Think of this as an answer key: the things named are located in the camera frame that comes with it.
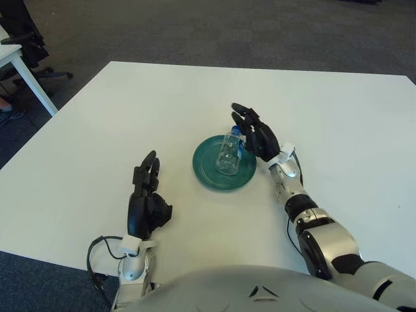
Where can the seated person foot with shoe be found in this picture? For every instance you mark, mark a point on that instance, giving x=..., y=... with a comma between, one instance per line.
x=13, y=117

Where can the white desk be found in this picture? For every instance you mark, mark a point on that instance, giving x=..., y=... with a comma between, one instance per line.
x=35, y=86

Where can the green round plate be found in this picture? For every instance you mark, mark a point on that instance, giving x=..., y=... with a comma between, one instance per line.
x=204, y=169

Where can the black office chair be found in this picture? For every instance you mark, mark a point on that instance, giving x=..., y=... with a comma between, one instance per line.
x=29, y=42

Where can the silver robot torso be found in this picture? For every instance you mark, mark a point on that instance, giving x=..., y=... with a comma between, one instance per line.
x=211, y=292

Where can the clear bottle with blue cap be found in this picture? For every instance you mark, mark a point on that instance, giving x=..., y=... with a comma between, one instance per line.
x=227, y=156

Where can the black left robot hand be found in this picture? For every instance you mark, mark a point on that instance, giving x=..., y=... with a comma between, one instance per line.
x=139, y=214

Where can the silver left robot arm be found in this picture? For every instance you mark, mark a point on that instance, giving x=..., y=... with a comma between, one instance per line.
x=131, y=266

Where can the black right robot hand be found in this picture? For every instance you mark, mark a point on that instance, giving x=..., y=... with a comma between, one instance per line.
x=265, y=139

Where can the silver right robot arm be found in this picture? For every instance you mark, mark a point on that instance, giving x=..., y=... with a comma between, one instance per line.
x=328, y=234

